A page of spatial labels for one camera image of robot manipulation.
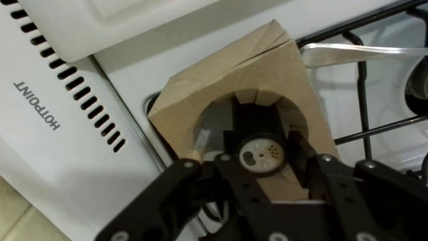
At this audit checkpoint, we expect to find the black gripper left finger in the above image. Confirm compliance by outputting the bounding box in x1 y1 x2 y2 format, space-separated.
95 130 288 241

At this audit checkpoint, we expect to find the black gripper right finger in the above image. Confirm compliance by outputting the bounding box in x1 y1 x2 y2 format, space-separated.
288 132 428 241

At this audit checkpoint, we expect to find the black shaker with white top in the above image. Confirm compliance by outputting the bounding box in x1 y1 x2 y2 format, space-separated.
237 132 288 177

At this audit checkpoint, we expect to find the black stove grate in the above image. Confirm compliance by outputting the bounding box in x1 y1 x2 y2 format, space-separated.
296 0 428 163

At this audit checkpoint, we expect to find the round stove burner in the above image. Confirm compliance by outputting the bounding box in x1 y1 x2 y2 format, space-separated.
404 56 428 119

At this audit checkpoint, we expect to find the white gas stove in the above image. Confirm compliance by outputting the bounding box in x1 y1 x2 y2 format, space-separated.
0 0 428 241

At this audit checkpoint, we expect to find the cardboard box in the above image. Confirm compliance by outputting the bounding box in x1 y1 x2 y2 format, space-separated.
148 19 340 205

